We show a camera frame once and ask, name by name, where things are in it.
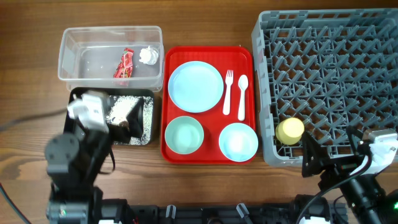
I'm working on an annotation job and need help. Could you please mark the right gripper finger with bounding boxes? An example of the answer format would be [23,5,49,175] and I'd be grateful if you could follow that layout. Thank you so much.
[302,132,330,177]
[346,126,367,155]

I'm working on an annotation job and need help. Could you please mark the rice and food scraps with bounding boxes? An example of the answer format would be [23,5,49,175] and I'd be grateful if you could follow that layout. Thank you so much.
[106,95,154,146]

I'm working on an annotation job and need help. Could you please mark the yellow cup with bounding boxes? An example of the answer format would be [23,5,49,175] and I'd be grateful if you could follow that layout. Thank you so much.
[275,118,305,145]

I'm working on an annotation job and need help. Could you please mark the red snack wrapper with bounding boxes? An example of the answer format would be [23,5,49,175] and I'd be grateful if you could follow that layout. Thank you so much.
[113,48,134,78]

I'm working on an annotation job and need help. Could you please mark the green bowl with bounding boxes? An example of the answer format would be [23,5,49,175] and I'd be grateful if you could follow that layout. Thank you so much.
[164,116,205,155]

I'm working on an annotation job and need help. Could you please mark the white tissue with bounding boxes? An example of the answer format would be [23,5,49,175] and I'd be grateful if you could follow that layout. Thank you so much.
[139,46,159,65]

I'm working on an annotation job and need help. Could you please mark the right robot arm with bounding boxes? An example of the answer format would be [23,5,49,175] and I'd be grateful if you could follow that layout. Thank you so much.
[295,126,397,223]

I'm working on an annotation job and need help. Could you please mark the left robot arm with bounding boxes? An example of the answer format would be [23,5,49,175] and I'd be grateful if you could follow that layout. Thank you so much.
[45,94,144,223]

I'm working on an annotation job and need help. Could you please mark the black waste tray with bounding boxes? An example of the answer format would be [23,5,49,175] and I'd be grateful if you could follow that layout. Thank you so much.
[69,87,155,146]

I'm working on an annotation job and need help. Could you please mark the grey dishwasher rack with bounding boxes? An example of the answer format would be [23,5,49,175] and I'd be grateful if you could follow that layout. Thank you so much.
[251,8,397,166]

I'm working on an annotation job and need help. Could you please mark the clear plastic bin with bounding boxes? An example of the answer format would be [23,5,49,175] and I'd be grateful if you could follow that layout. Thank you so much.
[58,26,165,91]

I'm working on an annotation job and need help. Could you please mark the light blue plate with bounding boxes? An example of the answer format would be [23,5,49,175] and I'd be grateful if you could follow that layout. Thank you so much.
[167,61,224,113]

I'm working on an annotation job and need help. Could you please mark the red serving tray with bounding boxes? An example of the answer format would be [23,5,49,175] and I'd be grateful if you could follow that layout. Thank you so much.
[160,46,259,165]

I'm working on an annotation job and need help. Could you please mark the light blue bowl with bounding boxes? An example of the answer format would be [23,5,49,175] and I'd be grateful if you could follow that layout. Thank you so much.
[218,123,259,162]

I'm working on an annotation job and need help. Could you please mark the white plastic fork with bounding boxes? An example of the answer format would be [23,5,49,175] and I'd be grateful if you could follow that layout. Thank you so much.
[223,70,234,115]

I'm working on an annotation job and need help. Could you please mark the white plastic spoon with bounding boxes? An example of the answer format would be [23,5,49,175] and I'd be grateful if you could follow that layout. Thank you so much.
[238,75,248,121]

